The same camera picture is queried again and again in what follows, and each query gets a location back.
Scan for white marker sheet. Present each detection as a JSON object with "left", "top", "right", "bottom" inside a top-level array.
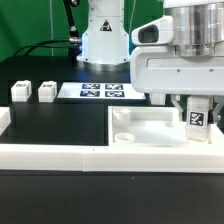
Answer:
[{"left": 58, "top": 82, "right": 145, "bottom": 100}]

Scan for black cables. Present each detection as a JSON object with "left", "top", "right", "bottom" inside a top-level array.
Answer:
[{"left": 13, "top": 37, "right": 83, "bottom": 57}]

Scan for white U-shaped fence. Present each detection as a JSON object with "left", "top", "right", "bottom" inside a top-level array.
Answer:
[{"left": 0, "top": 106, "right": 224, "bottom": 174}]

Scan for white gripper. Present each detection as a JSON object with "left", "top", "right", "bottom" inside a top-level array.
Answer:
[{"left": 130, "top": 16, "right": 224, "bottom": 123}]

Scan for white square tabletop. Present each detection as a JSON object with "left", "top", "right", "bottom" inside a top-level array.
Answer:
[{"left": 107, "top": 106, "right": 218, "bottom": 148}]

